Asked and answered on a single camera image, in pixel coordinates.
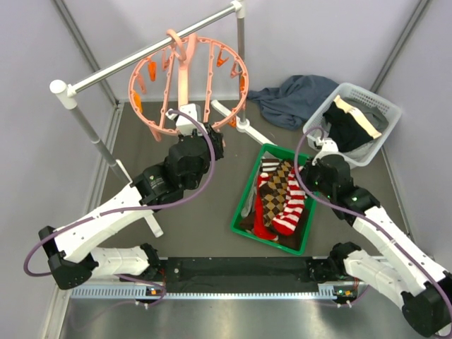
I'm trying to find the red white striped sock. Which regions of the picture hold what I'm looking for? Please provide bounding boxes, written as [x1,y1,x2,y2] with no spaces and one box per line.
[271,169,306,236]

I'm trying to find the pink round clip hanger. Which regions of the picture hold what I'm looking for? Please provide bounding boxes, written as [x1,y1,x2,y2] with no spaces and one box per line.
[128,30,249,142]

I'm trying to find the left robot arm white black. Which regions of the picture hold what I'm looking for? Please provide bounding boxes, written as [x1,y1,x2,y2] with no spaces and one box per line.
[38,124,224,290]

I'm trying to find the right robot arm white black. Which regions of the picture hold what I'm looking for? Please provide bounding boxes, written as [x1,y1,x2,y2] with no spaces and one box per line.
[295,154,451,338]

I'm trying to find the brown argyle sock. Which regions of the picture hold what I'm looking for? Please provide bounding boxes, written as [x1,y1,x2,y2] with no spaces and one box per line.
[259,160,294,227]

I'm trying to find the white plastic laundry basket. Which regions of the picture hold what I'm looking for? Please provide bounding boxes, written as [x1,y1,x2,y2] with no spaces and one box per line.
[302,83,402,169]

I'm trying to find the brown white striped sock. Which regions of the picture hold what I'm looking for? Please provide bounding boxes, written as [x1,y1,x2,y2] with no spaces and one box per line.
[259,158,280,173]

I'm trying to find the black cream garment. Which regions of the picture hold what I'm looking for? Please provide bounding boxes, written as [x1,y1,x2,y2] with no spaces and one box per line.
[323,95,382,153]

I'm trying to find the blue grey cloth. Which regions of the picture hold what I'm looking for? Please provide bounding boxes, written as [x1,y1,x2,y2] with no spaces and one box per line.
[247,75,339,131]

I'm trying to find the grey garment in basket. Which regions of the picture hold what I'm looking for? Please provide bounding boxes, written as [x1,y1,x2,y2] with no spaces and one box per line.
[344,97,388,133]

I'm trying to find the green plastic crate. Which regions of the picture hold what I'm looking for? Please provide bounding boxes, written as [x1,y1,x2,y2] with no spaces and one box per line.
[230,143,317,256]

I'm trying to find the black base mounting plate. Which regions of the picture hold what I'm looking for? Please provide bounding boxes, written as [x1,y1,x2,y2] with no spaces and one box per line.
[164,257,337,294]

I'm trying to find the white and silver drying rack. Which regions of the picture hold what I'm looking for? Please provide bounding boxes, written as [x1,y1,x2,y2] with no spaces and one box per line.
[49,0,278,238]

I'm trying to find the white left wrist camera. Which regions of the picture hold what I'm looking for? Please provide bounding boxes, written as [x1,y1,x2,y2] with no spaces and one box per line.
[165,103,203,134]

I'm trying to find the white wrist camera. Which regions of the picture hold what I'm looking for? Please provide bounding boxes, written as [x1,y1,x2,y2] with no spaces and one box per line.
[314,138,339,153]
[165,103,203,134]

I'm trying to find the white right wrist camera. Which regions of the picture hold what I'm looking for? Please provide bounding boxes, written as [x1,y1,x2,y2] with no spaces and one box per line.
[314,138,339,153]

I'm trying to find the grey slotted cable duct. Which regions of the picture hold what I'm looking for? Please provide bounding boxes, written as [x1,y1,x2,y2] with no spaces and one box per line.
[71,284,338,300]

